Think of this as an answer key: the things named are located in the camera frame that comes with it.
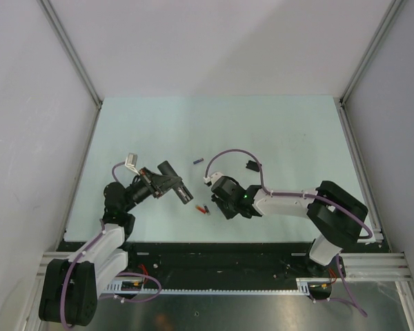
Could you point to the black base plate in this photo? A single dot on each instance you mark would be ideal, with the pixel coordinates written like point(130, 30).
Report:
point(169, 262)

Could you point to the orange battery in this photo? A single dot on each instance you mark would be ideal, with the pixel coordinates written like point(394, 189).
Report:
point(199, 208)

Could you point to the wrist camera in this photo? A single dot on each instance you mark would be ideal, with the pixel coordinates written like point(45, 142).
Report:
point(209, 180)
point(130, 162)

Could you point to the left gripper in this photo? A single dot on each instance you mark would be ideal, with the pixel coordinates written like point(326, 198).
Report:
point(156, 181)

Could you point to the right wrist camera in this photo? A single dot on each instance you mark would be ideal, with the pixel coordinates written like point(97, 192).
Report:
point(209, 180)

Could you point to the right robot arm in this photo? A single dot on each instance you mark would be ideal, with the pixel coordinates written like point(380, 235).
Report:
point(337, 215)

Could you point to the black battery cover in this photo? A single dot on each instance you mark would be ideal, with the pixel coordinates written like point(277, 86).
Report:
point(253, 165)

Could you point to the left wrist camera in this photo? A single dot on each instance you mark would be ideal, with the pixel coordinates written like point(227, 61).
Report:
point(130, 162)

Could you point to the grey slotted cable duct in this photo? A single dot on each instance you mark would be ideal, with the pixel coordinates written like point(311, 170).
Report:
point(273, 286)

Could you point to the black remote control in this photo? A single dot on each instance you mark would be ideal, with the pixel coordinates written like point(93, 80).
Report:
point(178, 186)

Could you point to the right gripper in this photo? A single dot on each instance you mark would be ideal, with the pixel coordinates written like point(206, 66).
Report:
point(227, 214)

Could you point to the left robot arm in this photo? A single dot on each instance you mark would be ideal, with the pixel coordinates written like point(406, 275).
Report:
point(73, 285)

